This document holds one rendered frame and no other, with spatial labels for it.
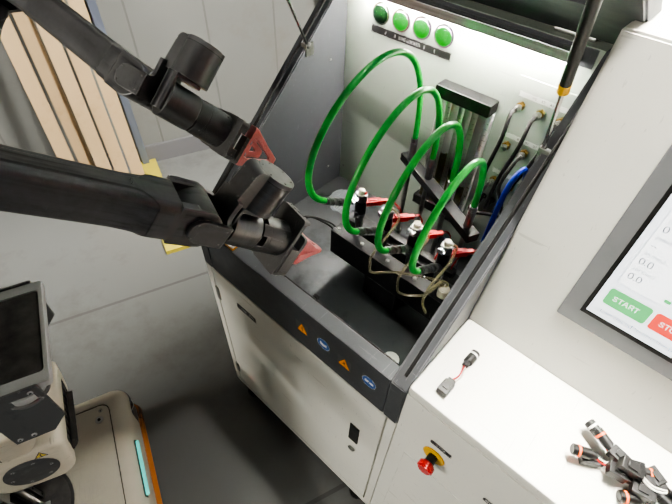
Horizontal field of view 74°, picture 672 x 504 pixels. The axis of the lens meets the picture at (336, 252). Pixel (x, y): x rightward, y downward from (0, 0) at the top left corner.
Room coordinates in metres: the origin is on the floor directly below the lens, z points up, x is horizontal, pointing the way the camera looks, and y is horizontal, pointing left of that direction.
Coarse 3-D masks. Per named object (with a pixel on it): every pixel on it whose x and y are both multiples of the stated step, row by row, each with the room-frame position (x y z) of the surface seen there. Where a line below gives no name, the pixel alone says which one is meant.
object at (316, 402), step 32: (224, 288) 0.80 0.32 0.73; (256, 320) 0.71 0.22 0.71; (256, 352) 0.73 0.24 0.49; (288, 352) 0.63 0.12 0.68; (256, 384) 0.76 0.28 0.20; (288, 384) 0.63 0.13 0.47; (320, 384) 0.55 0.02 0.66; (288, 416) 0.65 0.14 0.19; (320, 416) 0.54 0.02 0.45; (352, 416) 0.47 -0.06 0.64; (384, 416) 0.42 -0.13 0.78; (320, 448) 0.54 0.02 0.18; (352, 448) 0.46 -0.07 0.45; (352, 480) 0.45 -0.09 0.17
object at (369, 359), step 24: (216, 264) 0.81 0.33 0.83; (240, 264) 0.73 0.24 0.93; (240, 288) 0.74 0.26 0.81; (264, 288) 0.67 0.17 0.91; (288, 288) 0.64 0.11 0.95; (288, 312) 0.62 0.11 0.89; (312, 312) 0.58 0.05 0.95; (312, 336) 0.56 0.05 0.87; (336, 336) 0.52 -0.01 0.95; (360, 336) 0.52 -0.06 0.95; (336, 360) 0.51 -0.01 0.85; (360, 360) 0.47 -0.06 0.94; (384, 360) 0.47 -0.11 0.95; (360, 384) 0.47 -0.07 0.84; (384, 384) 0.43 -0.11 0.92
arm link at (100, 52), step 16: (16, 0) 0.81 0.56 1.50; (32, 0) 0.80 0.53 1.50; (48, 0) 0.79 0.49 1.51; (32, 16) 0.78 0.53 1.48; (48, 16) 0.76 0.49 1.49; (64, 16) 0.75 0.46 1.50; (80, 16) 0.76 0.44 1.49; (48, 32) 0.76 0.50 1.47; (64, 32) 0.73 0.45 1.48; (80, 32) 0.72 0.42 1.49; (96, 32) 0.71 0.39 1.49; (80, 48) 0.70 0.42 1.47; (96, 48) 0.69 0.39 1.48; (112, 48) 0.67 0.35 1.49; (96, 64) 0.66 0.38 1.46; (112, 64) 0.65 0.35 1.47; (144, 64) 0.69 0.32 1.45; (112, 80) 0.63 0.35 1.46; (128, 96) 0.61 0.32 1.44
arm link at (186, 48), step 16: (176, 48) 0.65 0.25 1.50; (192, 48) 0.63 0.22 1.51; (208, 48) 0.64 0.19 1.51; (128, 64) 0.63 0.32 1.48; (160, 64) 0.63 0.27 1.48; (176, 64) 0.62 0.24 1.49; (192, 64) 0.62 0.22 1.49; (208, 64) 0.63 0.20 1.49; (128, 80) 0.61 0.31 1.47; (144, 80) 0.61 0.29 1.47; (160, 80) 0.63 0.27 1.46; (176, 80) 0.65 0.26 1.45; (192, 80) 0.61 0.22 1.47; (208, 80) 0.62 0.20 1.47; (144, 96) 0.60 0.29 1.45
